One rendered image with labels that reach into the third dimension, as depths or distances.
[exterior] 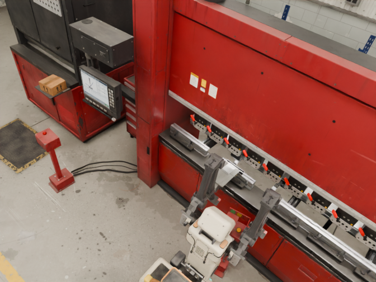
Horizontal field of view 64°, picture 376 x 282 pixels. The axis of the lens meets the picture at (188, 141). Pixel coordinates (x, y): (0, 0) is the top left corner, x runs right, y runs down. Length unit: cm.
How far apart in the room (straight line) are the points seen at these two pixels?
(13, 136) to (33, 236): 161
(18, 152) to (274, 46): 350
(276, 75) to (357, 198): 100
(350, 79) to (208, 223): 121
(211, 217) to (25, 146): 311
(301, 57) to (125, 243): 252
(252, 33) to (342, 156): 99
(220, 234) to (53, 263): 197
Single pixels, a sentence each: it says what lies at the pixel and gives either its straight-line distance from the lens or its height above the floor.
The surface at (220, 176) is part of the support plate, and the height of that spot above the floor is 100.
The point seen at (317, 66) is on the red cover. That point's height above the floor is 224.
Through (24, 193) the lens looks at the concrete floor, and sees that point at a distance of 406.
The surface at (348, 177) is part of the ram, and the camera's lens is 229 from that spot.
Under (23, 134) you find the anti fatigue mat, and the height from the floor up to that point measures 1.
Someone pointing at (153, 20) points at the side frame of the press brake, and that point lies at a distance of 246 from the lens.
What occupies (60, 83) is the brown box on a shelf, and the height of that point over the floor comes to 110.
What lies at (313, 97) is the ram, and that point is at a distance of 208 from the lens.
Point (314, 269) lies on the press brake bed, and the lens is 293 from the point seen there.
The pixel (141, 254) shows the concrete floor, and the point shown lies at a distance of 340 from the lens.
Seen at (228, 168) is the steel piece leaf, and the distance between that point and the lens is 283.
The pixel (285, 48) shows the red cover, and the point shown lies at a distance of 203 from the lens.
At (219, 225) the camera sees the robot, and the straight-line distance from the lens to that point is 204.
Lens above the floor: 310
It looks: 45 degrees down
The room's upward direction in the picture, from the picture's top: 8 degrees clockwise
